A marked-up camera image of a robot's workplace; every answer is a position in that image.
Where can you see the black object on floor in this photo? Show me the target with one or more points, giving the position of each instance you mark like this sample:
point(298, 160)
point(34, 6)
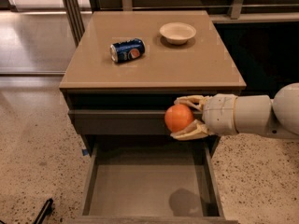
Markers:
point(45, 211)

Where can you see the metal door frame post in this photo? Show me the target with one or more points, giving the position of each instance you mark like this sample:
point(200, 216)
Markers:
point(75, 20)

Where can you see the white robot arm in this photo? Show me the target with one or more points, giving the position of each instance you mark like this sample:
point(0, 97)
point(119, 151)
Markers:
point(276, 117)

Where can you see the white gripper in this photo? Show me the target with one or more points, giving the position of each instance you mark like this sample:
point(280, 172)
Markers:
point(220, 114)

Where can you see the orange fruit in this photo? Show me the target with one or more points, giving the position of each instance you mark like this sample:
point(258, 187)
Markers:
point(178, 117)

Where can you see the blue pepsi can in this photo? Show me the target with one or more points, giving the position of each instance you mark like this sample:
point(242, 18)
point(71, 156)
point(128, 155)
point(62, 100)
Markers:
point(126, 51)

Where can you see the blue tape piece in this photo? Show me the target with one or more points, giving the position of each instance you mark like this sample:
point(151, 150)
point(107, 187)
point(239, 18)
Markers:
point(85, 152)

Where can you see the grey drawer cabinet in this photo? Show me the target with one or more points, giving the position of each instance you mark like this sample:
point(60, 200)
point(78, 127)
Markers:
point(154, 80)

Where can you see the white bowl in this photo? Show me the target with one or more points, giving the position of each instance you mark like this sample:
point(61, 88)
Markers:
point(177, 33)

